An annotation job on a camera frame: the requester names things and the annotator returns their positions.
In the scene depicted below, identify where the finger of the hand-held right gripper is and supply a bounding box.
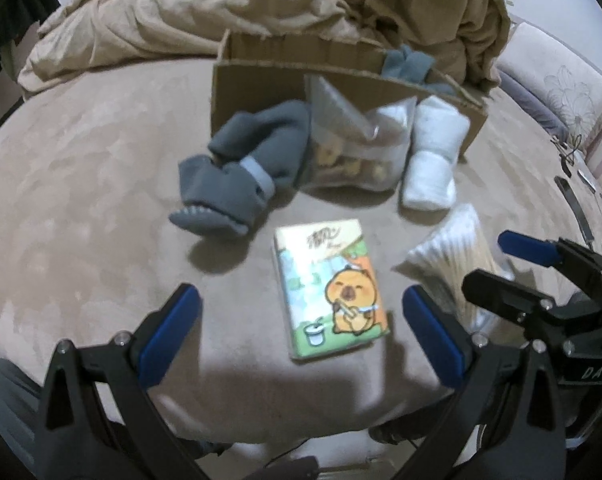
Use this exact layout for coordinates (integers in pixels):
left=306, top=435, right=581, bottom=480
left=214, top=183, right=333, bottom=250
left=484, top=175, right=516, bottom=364
left=461, top=268, right=583, bottom=334
left=498, top=230, right=602, bottom=287

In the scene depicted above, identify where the white floral cushion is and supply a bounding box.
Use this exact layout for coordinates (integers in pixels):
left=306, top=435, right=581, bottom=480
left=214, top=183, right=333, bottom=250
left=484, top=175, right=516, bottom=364
left=496, top=22, right=602, bottom=181

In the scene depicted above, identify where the black strap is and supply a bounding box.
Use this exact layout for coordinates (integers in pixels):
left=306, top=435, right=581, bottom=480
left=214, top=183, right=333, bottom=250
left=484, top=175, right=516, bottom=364
left=553, top=176, right=596, bottom=242

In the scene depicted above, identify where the cotton swab pack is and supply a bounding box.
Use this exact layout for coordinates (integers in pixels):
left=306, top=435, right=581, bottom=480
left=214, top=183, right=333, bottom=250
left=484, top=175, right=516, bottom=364
left=393, top=204, right=514, bottom=333

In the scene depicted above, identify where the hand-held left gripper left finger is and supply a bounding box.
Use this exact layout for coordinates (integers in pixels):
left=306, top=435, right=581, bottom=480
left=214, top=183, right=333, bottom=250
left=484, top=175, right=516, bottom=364
left=36, top=282, right=207, bottom=480

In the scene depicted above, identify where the cartoon print tissue pack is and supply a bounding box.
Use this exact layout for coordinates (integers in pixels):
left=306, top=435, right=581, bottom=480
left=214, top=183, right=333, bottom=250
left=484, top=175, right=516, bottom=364
left=272, top=218, right=389, bottom=361

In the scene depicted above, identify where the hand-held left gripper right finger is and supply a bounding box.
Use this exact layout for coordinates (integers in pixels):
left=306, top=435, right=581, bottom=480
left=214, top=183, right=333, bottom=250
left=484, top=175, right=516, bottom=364
left=391, top=284, right=569, bottom=480

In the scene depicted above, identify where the white sock pair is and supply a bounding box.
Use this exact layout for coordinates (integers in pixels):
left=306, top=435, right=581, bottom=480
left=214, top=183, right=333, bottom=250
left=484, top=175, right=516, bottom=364
left=401, top=95, right=470, bottom=211

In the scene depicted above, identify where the tan blanket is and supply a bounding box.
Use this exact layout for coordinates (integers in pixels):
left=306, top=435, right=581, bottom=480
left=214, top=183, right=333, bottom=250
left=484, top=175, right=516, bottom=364
left=18, top=0, right=512, bottom=102

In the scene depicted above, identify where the dark cloth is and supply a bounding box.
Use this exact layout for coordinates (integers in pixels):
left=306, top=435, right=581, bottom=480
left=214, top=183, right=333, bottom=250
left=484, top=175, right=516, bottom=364
left=0, top=0, right=62, bottom=107

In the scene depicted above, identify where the clear plastic snack bag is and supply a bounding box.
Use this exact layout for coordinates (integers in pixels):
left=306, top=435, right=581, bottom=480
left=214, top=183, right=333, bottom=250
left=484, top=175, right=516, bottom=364
left=301, top=74, right=417, bottom=194

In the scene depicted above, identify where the brown cardboard box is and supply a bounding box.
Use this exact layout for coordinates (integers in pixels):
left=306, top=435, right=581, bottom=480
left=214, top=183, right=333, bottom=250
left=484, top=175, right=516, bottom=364
left=210, top=30, right=489, bottom=162

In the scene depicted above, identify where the dark grey sock bundle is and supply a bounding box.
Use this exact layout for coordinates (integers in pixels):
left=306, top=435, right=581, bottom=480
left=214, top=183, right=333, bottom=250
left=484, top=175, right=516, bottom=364
left=168, top=100, right=314, bottom=239

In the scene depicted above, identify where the blue-grey sock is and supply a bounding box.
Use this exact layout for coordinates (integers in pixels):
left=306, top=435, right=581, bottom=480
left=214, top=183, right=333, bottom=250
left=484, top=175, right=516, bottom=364
left=380, top=45, right=455, bottom=97

